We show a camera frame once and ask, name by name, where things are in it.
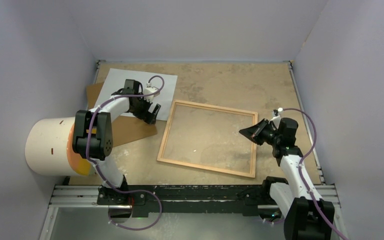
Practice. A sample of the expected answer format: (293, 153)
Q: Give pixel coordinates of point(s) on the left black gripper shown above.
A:
(146, 116)

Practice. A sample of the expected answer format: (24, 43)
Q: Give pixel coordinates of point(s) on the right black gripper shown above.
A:
(254, 133)

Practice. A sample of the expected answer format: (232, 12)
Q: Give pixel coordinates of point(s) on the wooden picture frame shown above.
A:
(206, 137)

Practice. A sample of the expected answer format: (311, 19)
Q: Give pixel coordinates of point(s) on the brown backing board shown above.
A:
(125, 129)

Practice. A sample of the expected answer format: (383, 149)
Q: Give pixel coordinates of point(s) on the printed photo sheet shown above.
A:
(115, 80)

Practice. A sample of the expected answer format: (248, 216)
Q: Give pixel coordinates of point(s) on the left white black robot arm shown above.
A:
(92, 135)

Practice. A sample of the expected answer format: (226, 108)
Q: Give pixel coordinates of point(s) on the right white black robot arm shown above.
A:
(307, 216)

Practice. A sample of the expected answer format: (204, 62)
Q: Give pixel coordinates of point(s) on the white cylinder orange lid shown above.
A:
(48, 149)

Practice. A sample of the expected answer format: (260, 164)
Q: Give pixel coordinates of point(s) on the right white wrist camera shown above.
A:
(276, 116)

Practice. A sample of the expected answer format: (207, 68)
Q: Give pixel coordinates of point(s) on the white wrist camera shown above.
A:
(276, 116)
(150, 91)

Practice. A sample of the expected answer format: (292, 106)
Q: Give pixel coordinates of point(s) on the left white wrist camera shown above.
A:
(150, 91)

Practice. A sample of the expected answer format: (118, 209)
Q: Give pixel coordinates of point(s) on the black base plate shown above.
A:
(144, 202)

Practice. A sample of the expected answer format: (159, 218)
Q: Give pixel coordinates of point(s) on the aluminium rail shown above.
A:
(93, 195)

